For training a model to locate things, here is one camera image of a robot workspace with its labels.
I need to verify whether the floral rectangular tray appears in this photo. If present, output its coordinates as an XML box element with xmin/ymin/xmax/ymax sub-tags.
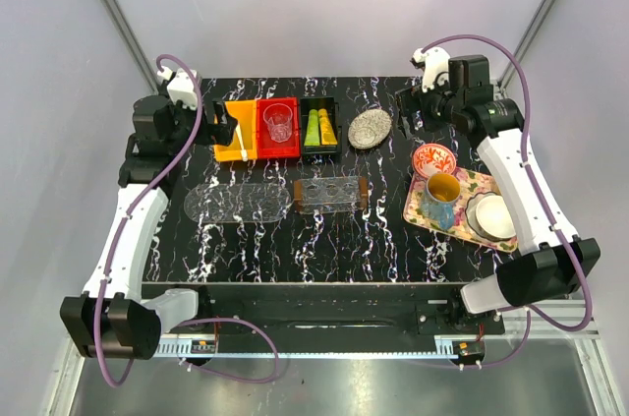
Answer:
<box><xmin>402</xmin><ymin>167</ymin><xmax>518</xmax><ymax>253</ymax></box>

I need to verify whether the orange plastic bin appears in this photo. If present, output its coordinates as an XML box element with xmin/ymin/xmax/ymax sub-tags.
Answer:
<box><xmin>213</xmin><ymin>100</ymin><xmax>257</xmax><ymax>162</ymax></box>

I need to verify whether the yellow toothpaste tube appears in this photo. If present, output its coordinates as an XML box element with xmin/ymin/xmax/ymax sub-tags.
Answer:
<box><xmin>317</xmin><ymin>108</ymin><xmax>338</xmax><ymax>146</ymax></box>

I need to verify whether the green toothpaste tube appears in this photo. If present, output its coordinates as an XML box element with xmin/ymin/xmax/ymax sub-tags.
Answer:
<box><xmin>304</xmin><ymin>109</ymin><xmax>320</xmax><ymax>147</ymax></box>

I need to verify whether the clear acrylic toothbrush holder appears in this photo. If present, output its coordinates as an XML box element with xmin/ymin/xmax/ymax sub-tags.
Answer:
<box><xmin>294</xmin><ymin>176</ymin><xmax>369</xmax><ymax>214</ymax></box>

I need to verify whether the red patterned bowl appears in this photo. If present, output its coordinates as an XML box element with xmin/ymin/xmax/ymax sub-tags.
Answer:
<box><xmin>412</xmin><ymin>143</ymin><xmax>457</xmax><ymax>178</ymax></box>

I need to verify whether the black plastic bin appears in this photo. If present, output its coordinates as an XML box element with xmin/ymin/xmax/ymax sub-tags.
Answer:
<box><xmin>298</xmin><ymin>96</ymin><xmax>343</xmax><ymax>156</ymax></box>

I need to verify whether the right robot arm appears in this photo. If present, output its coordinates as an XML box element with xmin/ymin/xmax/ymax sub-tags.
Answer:
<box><xmin>396</xmin><ymin>47</ymin><xmax>600</xmax><ymax>333</ymax></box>

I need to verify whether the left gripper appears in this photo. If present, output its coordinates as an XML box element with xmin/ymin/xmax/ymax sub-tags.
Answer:
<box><xmin>164</xmin><ymin>90</ymin><xmax>237</xmax><ymax>154</ymax></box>

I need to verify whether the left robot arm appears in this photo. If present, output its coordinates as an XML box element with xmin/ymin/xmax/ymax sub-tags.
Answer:
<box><xmin>60</xmin><ymin>95</ymin><xmax>237</xmax><ymax>360</ymax></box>

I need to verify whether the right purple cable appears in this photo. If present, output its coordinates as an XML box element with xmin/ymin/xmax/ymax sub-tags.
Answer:
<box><xmin>412</xmin><ymin>33</ymin><xmax>596</xmax><ymax>370</ymax></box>

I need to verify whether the white toothbrush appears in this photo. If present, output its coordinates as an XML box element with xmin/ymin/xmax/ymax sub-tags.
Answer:
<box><xmin>235</xmin><ymin>124</ymin><xmax>249</xmax><ymax>162</ymax></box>

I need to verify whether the clear plastic cup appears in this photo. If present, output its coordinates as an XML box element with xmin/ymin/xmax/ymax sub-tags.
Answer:
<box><xmin>262</xmin><ymin>103</ymin><xmax>293</xmax><ymax>144</ymax></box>

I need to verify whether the white scalloped bowl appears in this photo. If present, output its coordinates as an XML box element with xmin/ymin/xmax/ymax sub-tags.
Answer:
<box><xmin>465</xmin><ymin>192</ymin><xmax>516</xmax><ymax>241</ymax></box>

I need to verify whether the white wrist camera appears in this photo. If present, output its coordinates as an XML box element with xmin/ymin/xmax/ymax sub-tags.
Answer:
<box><xmin>156</xmin><ymin>67</ymin><xmax>200</xmax><ymax>111</ymax></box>
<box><xmin>411</xmin><ymin>47</ymin><xmax>450</xmax><ymax>92</ymax></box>

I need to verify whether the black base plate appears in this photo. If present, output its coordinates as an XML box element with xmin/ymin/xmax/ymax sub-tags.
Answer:
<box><xmin>141</xmin><ymin>280</ymin><xmax>506</xmax><ymax>353</ymax></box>

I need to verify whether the purple cable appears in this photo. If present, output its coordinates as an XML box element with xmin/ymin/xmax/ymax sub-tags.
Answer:
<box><xmin>412</xmin><ymin>33</ymin><xmax>596</xmax><ymax>370</ymax></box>
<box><xmin>93</xmin><ymin>53</ymin><xmax>281</xmax><ymax>386</ymax></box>

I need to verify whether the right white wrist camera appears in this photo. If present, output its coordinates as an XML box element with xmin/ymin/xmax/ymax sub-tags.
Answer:
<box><xmin>411</xmin><ymin>47</ymin><xmax>450</xmax><ymax>92</ymax></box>

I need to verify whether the grey speckled soap dish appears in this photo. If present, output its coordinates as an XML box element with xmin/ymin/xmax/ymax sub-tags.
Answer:
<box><xmin>348</xmin><ymin>108</ymin><xmax>392</xmax><ymax>149</ymax></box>

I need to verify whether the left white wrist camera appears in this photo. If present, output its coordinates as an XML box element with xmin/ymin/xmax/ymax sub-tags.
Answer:
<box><xmin>156</xmin><ymin>67</ymin><xmax>200</xmax><ymax>111</ymax></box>

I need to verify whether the clear acrylic oval tray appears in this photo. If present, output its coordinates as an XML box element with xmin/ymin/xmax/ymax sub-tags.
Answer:
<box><xmin>184</xmin><ymin>183</ymin><xmax>293</xmax><ymax>224</ymax></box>

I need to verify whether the red plastic bin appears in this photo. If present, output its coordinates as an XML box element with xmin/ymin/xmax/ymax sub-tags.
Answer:
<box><xmin>257</xmin><ymin>98</ymin><xmax>300</xmax><ymax>158</ymax></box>

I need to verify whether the blue mug yellow inside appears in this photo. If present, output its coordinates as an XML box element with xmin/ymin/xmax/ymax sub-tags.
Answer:
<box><xmin>420</xmin><ymin>172</ymin><xmax>461</xmax><ymax>230</ymax></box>

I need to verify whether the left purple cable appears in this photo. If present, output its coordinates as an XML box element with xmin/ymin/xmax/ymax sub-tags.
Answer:
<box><xmin>93</xmin><ymin>53</ymin><xmax>281</xmax><ymax>386</ymax></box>

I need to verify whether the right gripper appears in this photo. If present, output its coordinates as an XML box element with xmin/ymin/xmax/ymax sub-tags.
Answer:
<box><xmin>394</xmin><ymin>74</ymin><xmax>463</xmax><ymax>141</ymax></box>

